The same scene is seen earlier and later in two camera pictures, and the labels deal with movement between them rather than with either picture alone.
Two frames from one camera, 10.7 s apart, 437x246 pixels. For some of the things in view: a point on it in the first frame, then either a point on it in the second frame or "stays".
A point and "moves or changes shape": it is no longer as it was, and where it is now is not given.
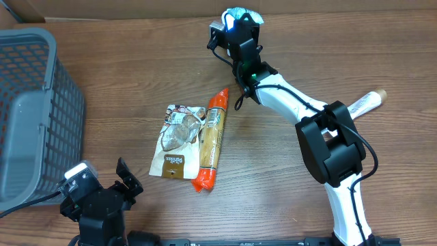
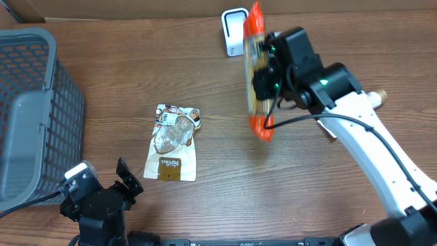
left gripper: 130,182 stays
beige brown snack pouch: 177,152 moves or changes shape
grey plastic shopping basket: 42,117 stays
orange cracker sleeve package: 211,142 → 260,109
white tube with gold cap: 372,100 stays
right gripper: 256,29 → 267,93
